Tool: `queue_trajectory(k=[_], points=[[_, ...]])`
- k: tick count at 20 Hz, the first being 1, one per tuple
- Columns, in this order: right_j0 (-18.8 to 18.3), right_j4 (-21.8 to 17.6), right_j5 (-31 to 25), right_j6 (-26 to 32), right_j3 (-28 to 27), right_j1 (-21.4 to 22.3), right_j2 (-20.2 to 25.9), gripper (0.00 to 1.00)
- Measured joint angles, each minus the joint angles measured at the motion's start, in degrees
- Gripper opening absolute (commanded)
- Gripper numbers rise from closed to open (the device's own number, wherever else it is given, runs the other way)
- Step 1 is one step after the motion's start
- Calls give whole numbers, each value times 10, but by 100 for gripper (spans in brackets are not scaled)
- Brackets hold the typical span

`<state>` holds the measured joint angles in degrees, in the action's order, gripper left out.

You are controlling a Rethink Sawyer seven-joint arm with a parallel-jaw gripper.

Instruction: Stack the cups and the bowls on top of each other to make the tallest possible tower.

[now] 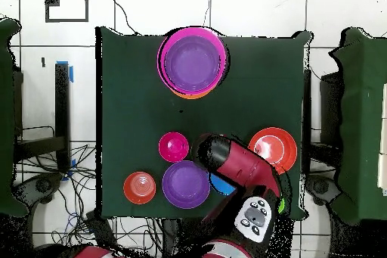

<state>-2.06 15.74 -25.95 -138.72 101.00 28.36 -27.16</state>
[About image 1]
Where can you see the small crimson bowl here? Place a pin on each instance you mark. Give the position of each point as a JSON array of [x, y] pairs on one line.
[[173, 147]]

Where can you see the purple bowl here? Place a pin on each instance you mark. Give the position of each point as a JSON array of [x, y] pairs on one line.
[[186, 185], [193, 64]]

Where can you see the blue bowl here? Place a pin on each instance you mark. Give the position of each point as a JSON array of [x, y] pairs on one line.
[[220, 187]]

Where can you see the pink bowl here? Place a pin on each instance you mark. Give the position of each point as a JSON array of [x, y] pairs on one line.
[[161, 55]]

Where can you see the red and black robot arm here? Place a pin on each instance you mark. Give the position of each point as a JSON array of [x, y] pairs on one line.
[[242, 167]]

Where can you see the dark green tablecloth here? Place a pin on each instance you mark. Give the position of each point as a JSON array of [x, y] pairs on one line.
[[136, 103]]

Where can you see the small red-orange bowl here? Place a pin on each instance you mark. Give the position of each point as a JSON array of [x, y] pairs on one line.
[[139, 188]]

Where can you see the large red-orange bowl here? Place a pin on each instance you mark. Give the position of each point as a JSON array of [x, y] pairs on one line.
[[287, 149]]

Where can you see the green cup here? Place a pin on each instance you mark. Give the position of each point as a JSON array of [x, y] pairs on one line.
[[281, 206]]

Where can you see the blue tape strip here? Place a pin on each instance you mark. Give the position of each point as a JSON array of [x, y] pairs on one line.
[[71, 75]]

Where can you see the black bench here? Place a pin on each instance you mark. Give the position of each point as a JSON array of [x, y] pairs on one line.
[[62, 103]]

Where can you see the black power brick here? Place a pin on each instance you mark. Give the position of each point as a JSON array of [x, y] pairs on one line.
[[99, 227]]

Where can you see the green cloth side table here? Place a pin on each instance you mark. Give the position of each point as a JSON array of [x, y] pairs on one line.
[[6, 164], [356, 118]]

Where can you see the white box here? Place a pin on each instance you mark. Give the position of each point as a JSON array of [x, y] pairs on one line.
[[383, 164]]

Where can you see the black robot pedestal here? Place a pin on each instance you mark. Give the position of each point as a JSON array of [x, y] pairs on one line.
[[170, 233]]

